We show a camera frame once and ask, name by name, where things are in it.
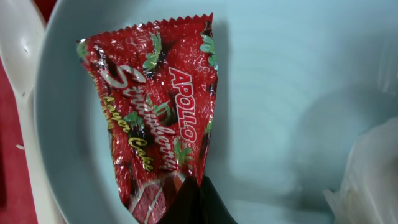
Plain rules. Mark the white plastic spoon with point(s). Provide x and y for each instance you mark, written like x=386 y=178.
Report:
x=22 y=34

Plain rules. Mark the white tissue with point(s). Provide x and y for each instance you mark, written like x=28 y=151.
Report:
x=368 y=192

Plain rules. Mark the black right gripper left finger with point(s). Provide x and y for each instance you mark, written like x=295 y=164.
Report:
x=184 y=209

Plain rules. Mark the red strawberry cake wrapper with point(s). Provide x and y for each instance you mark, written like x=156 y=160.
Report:
x=156 y=83

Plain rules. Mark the red plastic tray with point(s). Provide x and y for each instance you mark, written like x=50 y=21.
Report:
x=17 y=202

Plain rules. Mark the light blue plate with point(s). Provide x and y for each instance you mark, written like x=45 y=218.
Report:
x=297 y=85

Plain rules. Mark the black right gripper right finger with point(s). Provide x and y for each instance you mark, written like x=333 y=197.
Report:
x=212 y=208

